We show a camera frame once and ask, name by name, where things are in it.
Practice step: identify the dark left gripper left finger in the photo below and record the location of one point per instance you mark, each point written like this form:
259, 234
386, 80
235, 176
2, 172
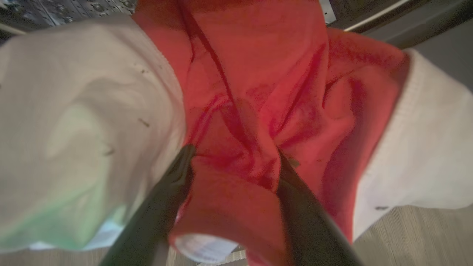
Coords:
159, 214

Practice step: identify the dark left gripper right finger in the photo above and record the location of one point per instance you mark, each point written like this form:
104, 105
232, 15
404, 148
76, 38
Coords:
314, 229

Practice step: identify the red garment with white trim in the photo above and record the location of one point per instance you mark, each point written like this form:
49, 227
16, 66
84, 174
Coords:
258, 74

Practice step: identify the white perforated laundry basket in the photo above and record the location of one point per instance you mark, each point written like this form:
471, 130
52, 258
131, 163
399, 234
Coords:
232, 256

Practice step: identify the steel washing machine drum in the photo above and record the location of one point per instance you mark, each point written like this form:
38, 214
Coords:
55, 11

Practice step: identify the white washing machine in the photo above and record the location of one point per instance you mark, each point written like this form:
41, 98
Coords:
425, 18

